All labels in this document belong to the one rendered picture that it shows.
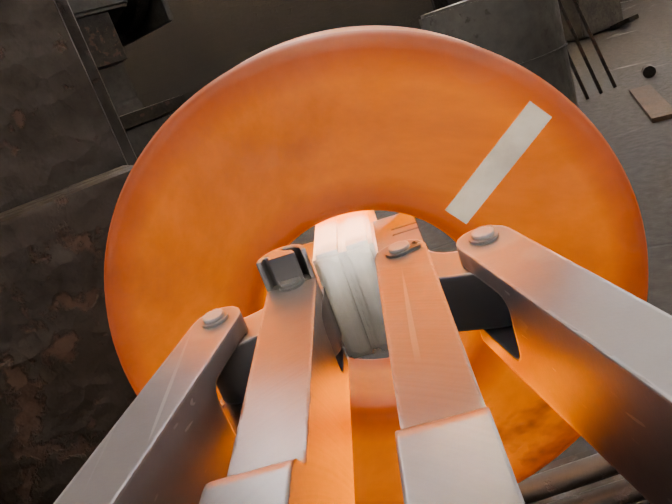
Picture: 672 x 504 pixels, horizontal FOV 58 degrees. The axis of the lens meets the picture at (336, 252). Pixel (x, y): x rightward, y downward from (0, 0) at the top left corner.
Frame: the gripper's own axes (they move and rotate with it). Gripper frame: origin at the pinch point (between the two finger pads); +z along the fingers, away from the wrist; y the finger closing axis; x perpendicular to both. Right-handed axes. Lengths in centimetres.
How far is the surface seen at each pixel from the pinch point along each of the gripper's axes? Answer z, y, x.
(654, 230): 173, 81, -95
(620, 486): 6.7, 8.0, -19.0
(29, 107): 33.0, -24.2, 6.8
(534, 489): 6.5, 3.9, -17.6
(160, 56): 645, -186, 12
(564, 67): 249, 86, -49
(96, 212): 28.3, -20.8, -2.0
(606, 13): 725, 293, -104
